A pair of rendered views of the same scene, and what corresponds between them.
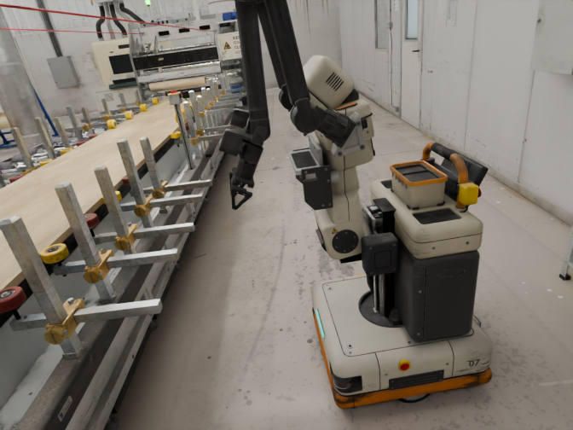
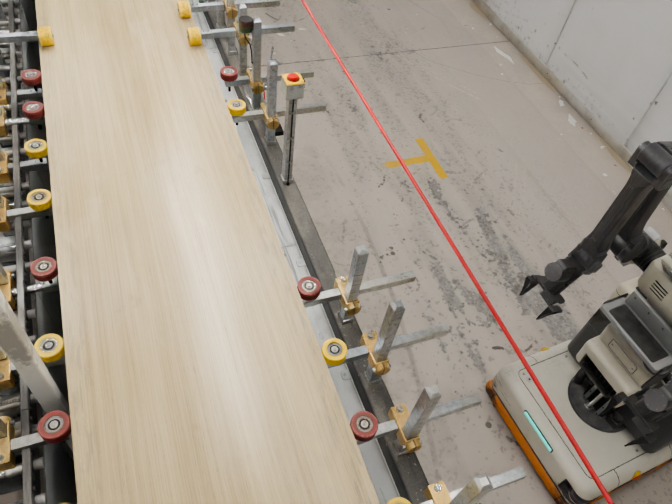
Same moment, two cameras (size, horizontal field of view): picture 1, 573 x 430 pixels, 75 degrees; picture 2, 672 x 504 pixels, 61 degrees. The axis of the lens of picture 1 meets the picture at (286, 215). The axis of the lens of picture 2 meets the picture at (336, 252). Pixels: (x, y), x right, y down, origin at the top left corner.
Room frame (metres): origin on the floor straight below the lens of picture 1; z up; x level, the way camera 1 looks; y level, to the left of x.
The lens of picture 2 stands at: (0.90, 1.28, 2.44)
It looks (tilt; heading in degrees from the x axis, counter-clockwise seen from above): 50 degrees down; 330
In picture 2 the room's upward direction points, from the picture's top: 10 degrees clockwise
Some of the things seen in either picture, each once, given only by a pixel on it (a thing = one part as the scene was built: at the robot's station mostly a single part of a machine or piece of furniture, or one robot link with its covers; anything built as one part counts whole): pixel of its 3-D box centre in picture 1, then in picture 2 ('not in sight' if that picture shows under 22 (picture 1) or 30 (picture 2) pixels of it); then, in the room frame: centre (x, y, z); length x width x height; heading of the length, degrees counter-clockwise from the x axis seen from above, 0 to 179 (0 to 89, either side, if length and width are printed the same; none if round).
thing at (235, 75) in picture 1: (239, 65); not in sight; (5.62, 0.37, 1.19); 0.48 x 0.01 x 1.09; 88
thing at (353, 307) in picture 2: (160, 190); (347, 295); (1.88, 0.64, 0.81); 0.14 x 0.06 x 0.05; 178
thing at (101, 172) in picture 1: (119, 223); (413, 426); (1.36, 0.66, 0.88); 0.04 x 0.04 x 0.48; 88
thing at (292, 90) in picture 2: (175, 98); (292, 87); (2.60, 0.62, 1.18); 0.07 x 0.07 x 0.08; 88
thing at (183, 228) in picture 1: (141, 234); (418, 418); (1.40, 0.60, 0.80); 0.43 x 0.03 x 0.04; 88
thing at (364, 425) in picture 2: (90, 229); (361, 430); (1.40, 0.80, 0.85); 0.08 x 0.08 x 0.11
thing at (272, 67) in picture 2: (193, 133); (271, 109); (2.86, 0.62, 0.89); 0.04 x 0.04 x 0.48; 88
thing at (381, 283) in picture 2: (170, 188); (359, 289); (1.90, 0.59, 0.81); 0.43 x 0.03 x 0.04; 88
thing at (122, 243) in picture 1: (127, 237); (405, 428); (1.38, 0.66, 0.81); 0.14 x 0.06 x 0.05; 178
